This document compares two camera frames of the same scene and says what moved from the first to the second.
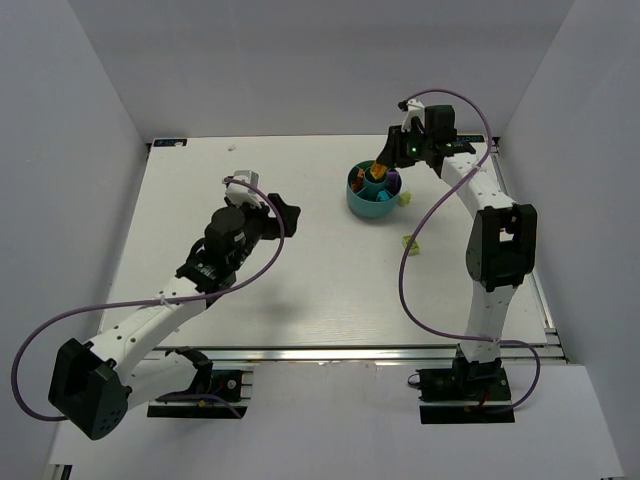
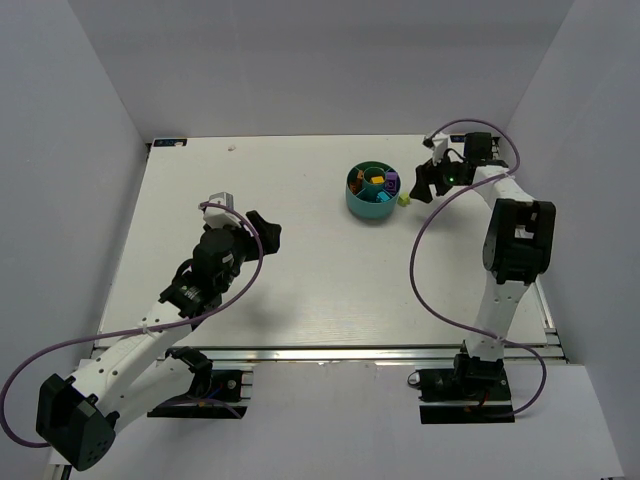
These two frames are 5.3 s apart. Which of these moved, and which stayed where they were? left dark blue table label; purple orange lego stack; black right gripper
Moved: black right gripper
Stayed: left dark blue table label; purple orange lego stack
